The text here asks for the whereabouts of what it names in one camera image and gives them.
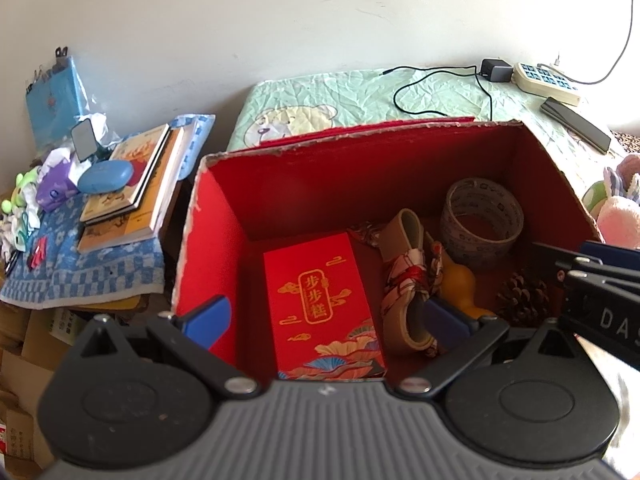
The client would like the multicolour plush toy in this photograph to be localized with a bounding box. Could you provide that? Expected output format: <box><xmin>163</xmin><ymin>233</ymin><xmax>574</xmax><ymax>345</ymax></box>
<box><xmin>581</xmin><ymin>177</ymin><xmax>608</xmax><ymax>221</ymax></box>

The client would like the blue notebook in plastic bag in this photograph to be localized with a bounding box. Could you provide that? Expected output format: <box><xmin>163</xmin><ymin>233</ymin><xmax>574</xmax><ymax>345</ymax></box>
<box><xmin>25</xmin><ymin>55</ymin><xmax>86</xmax><ymax>153</ymax></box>

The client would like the white power strip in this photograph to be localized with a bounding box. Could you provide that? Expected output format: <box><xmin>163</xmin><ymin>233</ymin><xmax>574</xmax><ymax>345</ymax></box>
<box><xmin>512</xmin><ymin>61</ymin><xmax>583</xmax><ymax>107</ymax></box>

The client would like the thin yellow book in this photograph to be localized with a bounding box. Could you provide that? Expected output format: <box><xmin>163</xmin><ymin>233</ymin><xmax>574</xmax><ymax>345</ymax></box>
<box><xmin>80</xmin><ymin>127</ymin><xmax>181</xmax><ymax>228</ymax></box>

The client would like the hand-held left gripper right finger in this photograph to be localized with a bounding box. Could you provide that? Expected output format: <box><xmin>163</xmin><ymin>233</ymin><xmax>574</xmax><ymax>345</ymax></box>
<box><xmin>397</xmin><ymin>296</ymin><xmax>583</xmax><ymax>403</ymax></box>

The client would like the crumpled white paper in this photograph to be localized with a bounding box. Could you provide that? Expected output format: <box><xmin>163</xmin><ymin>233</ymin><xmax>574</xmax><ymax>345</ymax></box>
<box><xmin>40</xmin><ymin>112</ymin><xmax>123</xmax><ymax>181</ymax></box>

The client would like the large red cardboard box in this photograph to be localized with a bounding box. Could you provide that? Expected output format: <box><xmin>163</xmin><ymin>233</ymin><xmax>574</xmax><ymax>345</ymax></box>
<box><xmin>171</xmin><ymin>116</ymin><xmax>606</xmax><ymax>383</ymax></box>

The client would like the green frog toy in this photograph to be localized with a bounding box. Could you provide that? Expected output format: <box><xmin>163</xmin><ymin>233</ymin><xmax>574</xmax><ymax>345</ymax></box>
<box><xmin>0</xmin><ymin>167</ymin><xmax>41</xmax><ymax>216</ymax></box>

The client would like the pile of cardboard boxes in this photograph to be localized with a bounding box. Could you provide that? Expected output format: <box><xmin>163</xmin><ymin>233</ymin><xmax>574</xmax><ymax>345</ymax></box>
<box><xmin>0</xmin><ymin>295</ymin><xmax>151</xmax><ymax>478</ymax></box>

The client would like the black adapter cable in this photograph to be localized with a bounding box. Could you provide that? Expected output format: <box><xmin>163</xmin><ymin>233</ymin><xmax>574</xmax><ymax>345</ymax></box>
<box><xmin>381</xmin><ymin>64</ymin><xmax>496</xmax><ymax>123</ymax></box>

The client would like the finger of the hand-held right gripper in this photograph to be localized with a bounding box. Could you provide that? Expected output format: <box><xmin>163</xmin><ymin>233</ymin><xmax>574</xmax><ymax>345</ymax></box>
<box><xmin>531</xmin><ymin>241</ymin><xmax>640</xmax><ymax>297</ymax></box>
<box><xmin>580</xmin><ymin>241</ymin><xmax>640</xmax><ymax>272</ymax></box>

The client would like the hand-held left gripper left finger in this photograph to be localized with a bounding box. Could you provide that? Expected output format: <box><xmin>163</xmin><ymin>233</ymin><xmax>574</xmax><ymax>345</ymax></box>
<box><xmin>75</xmin><ymin>295</ymin><xmax>263</xmax><ymax>401</ymax></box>

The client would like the black phone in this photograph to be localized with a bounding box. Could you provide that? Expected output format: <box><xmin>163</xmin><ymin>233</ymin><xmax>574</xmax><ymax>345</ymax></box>
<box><xmin>540</xmin><ymin>96</ymin><xmax>613</xmax><ymax>155</ymax></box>

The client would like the blue oval case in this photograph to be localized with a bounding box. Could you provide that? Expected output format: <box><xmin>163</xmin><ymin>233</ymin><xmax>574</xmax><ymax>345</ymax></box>
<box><xmin>77</xmin><ymin>160</ymin><xmax>135</xmax><ymax>195</ymax></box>

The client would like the printed packing tape roll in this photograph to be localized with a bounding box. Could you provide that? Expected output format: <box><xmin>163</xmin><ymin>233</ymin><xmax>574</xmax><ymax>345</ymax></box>
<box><xmin>440</xmin><ymin>177</ymin><xmax>525</xmax><ymax>273</ymax></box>

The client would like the stack of books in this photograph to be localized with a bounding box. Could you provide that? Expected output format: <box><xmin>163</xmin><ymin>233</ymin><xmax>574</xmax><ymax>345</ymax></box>
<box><xmin>76</xmin><ymin>125</ymin><xmax>193</xmax><ymax>255</ymax></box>

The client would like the brown pine cone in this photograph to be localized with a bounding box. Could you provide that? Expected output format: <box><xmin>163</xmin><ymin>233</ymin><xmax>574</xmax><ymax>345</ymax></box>
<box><xmin>495</xmin><ymin>271</ymin><xmax>551</xmax><ymax>328</ymax></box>

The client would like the orange cartoon cover book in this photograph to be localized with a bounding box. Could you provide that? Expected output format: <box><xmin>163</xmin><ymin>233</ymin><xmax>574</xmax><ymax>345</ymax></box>
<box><xmin>79</xmin><ymin>123</ymin><xmax>172</xmax><ymax>223</ymax></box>

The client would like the pink plush toy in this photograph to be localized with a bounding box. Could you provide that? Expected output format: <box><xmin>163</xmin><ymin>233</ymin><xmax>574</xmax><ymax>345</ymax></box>
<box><xmin>595</xmin><ymin>154</ymin><xmax>640</xmax><ymax>251</ymax></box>

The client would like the red clip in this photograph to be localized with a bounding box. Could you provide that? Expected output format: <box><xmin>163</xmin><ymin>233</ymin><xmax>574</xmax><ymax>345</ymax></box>
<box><xmin>27</xmin><ymin>237</ymin><xmax>50</xmax><ymax>268</ymax></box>

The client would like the grey power strip cable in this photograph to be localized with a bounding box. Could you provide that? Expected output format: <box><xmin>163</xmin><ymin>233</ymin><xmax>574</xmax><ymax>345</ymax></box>
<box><xmin>552</xmin><ymin>0</ymin><xmax>638</xmax><ymax>85</ymax></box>

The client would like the small white spotted toy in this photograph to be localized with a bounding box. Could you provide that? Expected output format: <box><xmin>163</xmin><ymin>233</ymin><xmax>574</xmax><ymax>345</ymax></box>
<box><xmin>0</xmin><ymin>212</ymin><xmax>26</xmax><ymax>261</ymax></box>

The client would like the blue checkered cloth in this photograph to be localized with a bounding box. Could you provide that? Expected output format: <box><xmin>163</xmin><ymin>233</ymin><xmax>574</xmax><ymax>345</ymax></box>
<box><xmin>0</xmin><ymin>112</ymin><xmax>216</xmax><ymax>311</ymax></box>

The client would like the brown patterned fabric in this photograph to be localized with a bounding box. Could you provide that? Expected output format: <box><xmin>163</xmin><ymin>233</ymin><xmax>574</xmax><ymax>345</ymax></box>
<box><xmin>612</xmin><ymin>130</ymin><xmax>640</xmax><ymax>156</ymax></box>

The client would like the wooden side table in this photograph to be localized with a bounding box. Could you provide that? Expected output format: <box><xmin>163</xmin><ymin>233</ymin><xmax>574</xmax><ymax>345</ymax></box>
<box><xmin>75</xmin><ymin>294</ymin><xmax>173</xmax><ymax>318</ymax></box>

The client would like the small red gift box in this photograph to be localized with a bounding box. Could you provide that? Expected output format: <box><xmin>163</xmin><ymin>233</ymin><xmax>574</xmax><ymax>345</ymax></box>
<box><xmin>262</xmin><ymin>232</ymin><xmax>388</xmax><ymax>381</ymax></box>

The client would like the orange gourd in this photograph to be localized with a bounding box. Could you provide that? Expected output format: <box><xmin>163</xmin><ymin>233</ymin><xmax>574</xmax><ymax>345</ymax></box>
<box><xmin>440</xmin><ymin>255</ymin><xmax>496</xmax><ymax>321</ymax></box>

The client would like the purple toy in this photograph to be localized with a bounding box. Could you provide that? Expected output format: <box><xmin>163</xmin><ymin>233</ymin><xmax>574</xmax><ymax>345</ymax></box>
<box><xmin>35</xmin><ymin>162</ymin><xmax>81</xmax><ymax>213</ymax></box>

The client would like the small black-framed mirror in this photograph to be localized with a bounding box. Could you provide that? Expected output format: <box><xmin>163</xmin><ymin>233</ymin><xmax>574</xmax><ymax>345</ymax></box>
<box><xmin>70</xmin><ymin>120</ymin><xmax>101</xmax><ymax>162</ymax></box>

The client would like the black power adapter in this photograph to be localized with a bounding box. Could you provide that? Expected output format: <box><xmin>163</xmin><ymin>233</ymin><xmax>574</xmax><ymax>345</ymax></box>
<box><xmin>480</xmin><ymin>58</ymin><xmax>514</xmax><ymax>84</ymax></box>

